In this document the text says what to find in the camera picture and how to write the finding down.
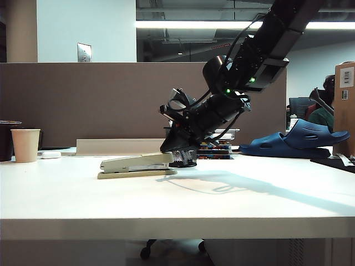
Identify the black mesh office chair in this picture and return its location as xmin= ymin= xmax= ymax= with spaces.
xmin=288 ymin=97 xmax=317 ymax=121

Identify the metal wall switch plate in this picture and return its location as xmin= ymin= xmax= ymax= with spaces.
xmin=77 ymin=43 xmax=93 ymax=64

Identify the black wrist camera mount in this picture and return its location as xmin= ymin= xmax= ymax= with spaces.
xmin=159 ymin=87 xmax=196 ymax=123

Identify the silver flat tray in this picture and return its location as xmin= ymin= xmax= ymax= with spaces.
xmin=213 ymin=128 xmax=241 ymax=135

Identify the brown cardboard box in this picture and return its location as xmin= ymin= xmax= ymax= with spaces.
xmin=332 ymin=61 xmax=355 ymax=157

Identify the black mat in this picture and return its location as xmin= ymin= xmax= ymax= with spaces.
xmin=310 ymin=155 xmax=355 ymax=175

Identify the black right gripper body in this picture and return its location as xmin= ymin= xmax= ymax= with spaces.
xmin=179 ymin=93 xmax=252 ymax=141

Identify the blue rubber slipper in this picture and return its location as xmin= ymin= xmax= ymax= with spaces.
xmin=282 ymin=119 xmax=351 ymax=151
xmin=238 ymin=132 xmax=332 ymax=160

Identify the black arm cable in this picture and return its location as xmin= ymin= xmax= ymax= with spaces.
xmin=225 ymin=8 xmax=274 ymax=73

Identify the brown desk partition panel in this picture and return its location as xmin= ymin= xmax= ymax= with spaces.
xmin=0 ymin=61 xmax=289 ymax=152

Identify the colourful printed flat box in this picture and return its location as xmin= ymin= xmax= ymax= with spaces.
xmin=197 ymin=145 xmax=232 ymax=151
xmin=196 ymin=154 xmax=235 ymax=161
xmin=196 ymin=150 xmax=232 ymax=156
xmin=200 ymin=140 xmax=232 ymax=147

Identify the white ceiling light strip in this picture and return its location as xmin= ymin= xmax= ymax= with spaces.
xmin=135 ymin=21 xmax=355 ymax=30

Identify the beige paper cup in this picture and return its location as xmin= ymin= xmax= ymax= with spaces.
xmin=10 ymin=129 xmax=41 ymax=163

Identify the black mesh pen holder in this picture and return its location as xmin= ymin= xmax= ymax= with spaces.
xmin=168 ymin=147 xmax=199 ymax=169

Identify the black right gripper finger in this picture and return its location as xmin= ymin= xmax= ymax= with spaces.
xmin=160 ymin=125 xmax=190 ymax=154
xmin=168 ymin=131 xmax=200 ymax=154

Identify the black round container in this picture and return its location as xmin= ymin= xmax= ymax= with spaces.
xmin=0 ymin=120 xmax=23 ymax=162

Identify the white paper strip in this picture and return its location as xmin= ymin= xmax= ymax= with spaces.
xmin=335 ymin=152 xmax=355 ymax=168

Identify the small white eraser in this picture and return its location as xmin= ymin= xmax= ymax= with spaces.
xmin=41 ymin=151 xmax=62 ymax=160

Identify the beige desktop stapler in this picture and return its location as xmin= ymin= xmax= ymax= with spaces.
xmin=97 ymin=151 xmax=178 ymax=180

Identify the person in green shirt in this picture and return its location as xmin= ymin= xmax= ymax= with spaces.
xmin=306 ymin=74 xmax=336 ymax=133

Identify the grey chair headrest bracket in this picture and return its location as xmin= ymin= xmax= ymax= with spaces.
xmin=308 ymin=87 xmax=335 ymax=115

